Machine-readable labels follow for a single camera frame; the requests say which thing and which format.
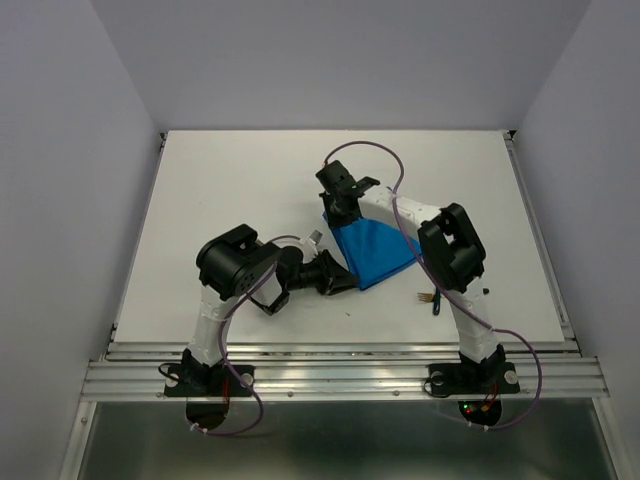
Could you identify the gold spoon green handle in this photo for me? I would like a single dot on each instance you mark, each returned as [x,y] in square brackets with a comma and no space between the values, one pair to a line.
[436,302]

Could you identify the gold fork green handle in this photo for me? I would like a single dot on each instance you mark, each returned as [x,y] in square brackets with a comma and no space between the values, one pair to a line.
[429,297]

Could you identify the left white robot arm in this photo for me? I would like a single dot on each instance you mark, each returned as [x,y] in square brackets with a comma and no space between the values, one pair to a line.
[237,267]

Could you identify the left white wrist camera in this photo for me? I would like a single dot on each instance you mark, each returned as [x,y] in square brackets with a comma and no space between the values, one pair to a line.
[312,241]

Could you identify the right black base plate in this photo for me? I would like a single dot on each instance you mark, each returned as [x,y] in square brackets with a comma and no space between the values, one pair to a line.
[458,379]

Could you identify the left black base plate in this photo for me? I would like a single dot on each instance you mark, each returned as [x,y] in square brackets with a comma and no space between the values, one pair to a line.
[221,383]

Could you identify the blue cloth napkin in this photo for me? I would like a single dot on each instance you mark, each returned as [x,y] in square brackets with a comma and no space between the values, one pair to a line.
[373,251]

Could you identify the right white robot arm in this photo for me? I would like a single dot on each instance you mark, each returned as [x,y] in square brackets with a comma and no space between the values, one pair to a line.
[448,248]

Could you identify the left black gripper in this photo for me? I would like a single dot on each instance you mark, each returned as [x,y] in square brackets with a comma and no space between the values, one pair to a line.
[333,277]

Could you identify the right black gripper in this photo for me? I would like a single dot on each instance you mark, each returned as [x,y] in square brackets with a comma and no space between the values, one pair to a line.
[335,220]

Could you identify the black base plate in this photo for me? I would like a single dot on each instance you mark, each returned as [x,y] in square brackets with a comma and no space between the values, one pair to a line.
[458,379]
[221,383]

